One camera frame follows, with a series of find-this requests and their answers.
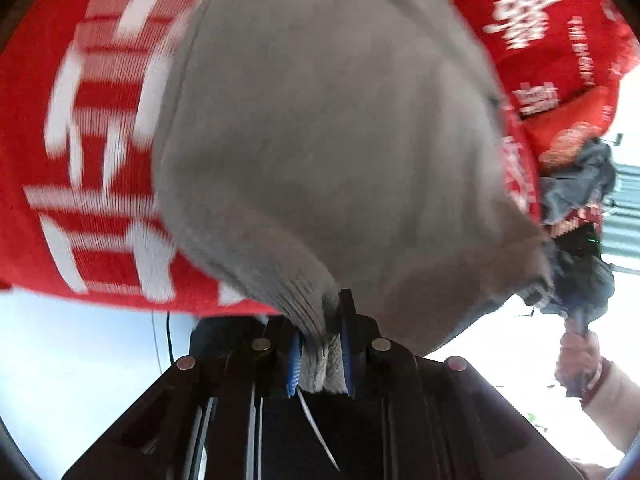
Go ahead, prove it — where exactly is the person's right hand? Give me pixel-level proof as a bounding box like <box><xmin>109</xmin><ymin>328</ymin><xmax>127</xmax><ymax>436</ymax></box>
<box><xmin>554</xmin><ymin>326</ymin><xmax>602</xmax><ymax>399</ymax></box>

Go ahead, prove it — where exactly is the grey fleece small garment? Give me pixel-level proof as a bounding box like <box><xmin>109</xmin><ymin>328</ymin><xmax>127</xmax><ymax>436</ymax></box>
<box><xmin>152</xmin><ymin>0</ymin><xmax>551</xmax><ymax>393</ymax></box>

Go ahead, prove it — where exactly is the red blanket with white lettering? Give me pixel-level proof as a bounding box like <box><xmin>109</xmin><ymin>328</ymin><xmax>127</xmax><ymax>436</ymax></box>
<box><xmin>1</xmin><ymin>0</ymin><xmax>639</xmax><ymax>316</ymax></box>

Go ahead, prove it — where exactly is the dark grey crumpled garment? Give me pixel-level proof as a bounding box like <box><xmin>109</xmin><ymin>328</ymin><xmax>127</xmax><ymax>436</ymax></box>
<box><xmin>539</xmin><ymin>139</ymin><xmax>616</xmax><ymax>226</ymax></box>

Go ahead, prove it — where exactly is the right forearm in white sleeve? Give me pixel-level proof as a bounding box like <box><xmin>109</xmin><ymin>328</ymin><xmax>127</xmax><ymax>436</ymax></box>
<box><xmin>582</xmin><ymin>358</ymin><xmax>640</xmax><ymax>453</ymax></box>

